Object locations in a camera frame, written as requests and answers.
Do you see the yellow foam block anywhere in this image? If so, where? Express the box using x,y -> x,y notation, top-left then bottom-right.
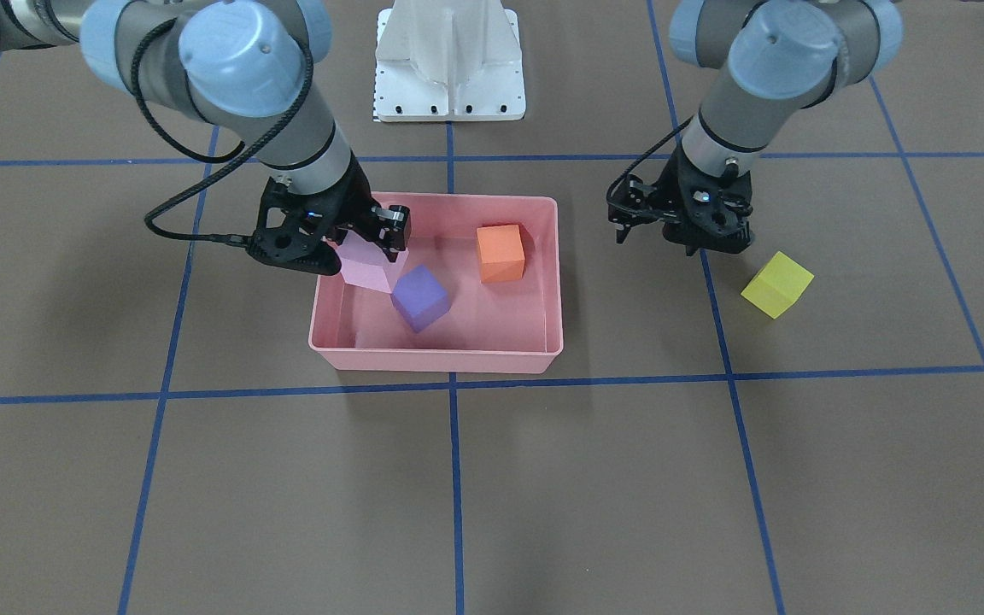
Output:
741,250 -> 815,319

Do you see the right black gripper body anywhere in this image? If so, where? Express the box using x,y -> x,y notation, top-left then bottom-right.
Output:
247,157 -> 378,276

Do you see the orange foam block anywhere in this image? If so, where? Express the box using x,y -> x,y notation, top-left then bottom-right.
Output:
476,225 -> 526,284

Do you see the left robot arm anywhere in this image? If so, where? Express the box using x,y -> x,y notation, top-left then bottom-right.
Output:
606,1 -> 905,255

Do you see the purple foam block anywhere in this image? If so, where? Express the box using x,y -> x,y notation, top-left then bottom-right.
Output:
390,265 -> 452,332

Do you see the brown paper table cover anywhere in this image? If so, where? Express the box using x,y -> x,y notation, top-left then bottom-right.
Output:
0,1 -> 984,614

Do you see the pink foam block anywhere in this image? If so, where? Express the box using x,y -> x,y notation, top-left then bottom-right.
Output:
334,232 -> 410,295

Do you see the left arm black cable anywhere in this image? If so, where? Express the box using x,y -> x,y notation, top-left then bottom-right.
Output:
607,118 -> 694,202

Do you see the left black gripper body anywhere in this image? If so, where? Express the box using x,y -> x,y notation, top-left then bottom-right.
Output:
659,145 -> 755,255

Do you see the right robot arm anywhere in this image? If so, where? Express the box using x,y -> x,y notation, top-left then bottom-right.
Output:
0,1 -> 409,276

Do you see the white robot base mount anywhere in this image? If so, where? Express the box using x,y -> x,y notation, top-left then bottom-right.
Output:
372,1 -> 527,122

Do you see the pink plastic bin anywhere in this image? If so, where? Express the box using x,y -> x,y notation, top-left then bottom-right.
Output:
307,192 -> 564,374

